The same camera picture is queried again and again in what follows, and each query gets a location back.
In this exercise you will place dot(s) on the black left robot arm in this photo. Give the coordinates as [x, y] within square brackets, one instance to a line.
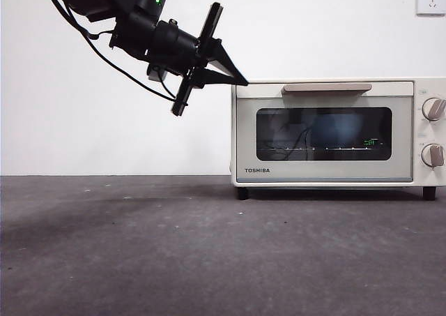
[139, 33]

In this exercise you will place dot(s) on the black oven foot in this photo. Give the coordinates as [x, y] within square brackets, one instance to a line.
[429, 194]
[242, 194]

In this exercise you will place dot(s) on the cream Toshiba toaster oven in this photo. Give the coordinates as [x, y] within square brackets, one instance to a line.
[430, 131]

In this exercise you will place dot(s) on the blue ribbed bowl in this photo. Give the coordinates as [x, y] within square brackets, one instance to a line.
[334, 131]

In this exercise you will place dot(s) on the glass-windowed cream oven door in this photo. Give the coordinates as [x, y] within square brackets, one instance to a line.
[331, 171]

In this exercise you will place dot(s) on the beige oven knob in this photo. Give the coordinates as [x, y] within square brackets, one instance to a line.
[432, 109]
[432, 155]

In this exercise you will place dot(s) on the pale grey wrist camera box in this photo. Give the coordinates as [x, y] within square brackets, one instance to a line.
[155, 75]

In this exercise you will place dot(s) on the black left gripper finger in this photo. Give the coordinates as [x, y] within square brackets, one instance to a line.
[223, 59]
[209, 78]

